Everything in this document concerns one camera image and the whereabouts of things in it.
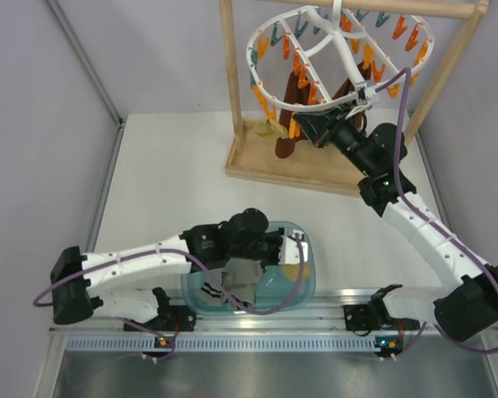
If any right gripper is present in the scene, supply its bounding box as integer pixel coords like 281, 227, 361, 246
295, 102, 376, 177

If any yellow sock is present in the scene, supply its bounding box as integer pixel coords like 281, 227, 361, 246
251, 119, 289, 140
281, 264, 310, 282

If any white round clip hanger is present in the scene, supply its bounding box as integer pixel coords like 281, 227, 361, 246
246, 1, 435, 121

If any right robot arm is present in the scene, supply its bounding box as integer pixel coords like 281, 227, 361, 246
293, 106, 498, 343

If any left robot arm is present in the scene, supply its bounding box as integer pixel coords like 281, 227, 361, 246
50, 208, 286, 329

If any teal plastic tub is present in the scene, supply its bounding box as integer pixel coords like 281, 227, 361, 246
181, 221, 315, 316

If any grey striped sock left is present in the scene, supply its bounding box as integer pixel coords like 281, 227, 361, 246
199, 269, 230, 307

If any wooden hanging rack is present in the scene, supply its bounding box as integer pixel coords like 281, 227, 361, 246
219, 1, 490, 196

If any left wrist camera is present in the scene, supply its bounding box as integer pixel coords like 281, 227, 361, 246
278, 235, 310, 265

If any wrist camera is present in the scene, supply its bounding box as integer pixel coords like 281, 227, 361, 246
278, 235, 310, 265
354, 81, 378, 109

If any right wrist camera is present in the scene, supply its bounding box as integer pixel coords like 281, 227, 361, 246
354, 81, 378, 109

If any aluminium mounting rail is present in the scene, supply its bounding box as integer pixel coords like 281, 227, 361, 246
49, 285, 498, 332

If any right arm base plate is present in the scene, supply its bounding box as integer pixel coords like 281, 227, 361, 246
343, 303, 398, 332

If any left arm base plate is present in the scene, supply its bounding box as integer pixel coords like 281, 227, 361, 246
139, 306, 197, 332

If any slotted cable duct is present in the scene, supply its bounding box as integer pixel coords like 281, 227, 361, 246
66, 335, 400, 352

